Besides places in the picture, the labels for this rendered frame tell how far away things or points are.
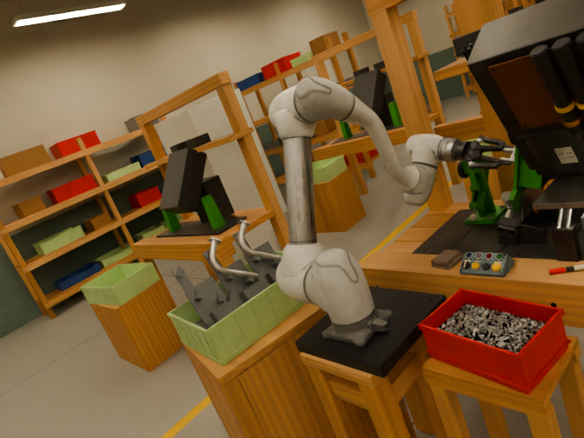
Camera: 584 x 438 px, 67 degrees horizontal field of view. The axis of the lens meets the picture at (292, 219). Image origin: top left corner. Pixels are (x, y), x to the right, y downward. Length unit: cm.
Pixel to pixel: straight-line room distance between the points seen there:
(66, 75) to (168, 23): 225
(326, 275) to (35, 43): 738
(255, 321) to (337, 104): 95
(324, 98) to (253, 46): 900
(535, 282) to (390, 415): 59
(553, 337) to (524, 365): 13
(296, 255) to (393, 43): 110
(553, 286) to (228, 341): 116
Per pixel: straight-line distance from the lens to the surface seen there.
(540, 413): 131
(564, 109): 134
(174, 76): 905
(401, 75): 217
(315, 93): 143
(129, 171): 763
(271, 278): 215
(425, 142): 182
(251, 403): 191
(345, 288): 138
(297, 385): 199
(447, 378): 140
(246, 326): 187
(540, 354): 130
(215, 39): 985
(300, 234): 154
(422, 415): 231
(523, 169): 164
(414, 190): 178
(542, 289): 153
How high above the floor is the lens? 167
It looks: 15 degrees down
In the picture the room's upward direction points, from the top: 22 degrees counter-clockwise
